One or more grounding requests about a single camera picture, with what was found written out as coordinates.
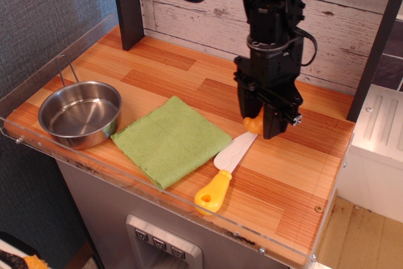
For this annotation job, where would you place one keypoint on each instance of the yellow handled toy knife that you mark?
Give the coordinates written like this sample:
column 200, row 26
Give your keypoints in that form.
column 210, row 198

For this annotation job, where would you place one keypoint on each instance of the white plastic appliance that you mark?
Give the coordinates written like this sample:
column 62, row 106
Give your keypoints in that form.
column 371, row 176

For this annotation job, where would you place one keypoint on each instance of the right dark frame post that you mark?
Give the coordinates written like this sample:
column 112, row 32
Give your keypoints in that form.
column 380, row 41

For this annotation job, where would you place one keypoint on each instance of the orange toy croissant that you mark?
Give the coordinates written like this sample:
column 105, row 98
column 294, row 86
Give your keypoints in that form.
column 255, row 125

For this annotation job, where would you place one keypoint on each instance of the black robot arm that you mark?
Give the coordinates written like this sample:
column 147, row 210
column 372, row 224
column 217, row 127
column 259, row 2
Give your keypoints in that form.
column 273, row 24

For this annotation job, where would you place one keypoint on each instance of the stainless steel pot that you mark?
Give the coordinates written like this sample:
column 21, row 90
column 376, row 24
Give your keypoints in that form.
column 81, row 115

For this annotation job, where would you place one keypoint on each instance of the orange object bottom left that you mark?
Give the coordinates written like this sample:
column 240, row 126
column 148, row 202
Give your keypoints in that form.
column 34, row 262

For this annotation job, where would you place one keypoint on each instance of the clear acrylic guard rail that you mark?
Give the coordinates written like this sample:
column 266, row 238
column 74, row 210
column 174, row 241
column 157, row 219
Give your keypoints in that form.
column 278, row 197

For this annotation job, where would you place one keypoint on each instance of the green cloth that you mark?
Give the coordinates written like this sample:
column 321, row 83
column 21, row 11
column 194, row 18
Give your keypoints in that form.
column 171, row 142

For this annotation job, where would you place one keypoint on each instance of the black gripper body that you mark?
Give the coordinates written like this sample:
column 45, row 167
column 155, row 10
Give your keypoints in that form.
column 276, row 72

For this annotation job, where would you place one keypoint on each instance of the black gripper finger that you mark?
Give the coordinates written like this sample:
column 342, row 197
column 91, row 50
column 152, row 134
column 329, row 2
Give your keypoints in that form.
column 249, row 101
column 273, row 122

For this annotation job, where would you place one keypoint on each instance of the silver toy fridge cabinet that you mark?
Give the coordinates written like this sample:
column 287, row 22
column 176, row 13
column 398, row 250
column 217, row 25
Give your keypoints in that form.
column 132, row 230

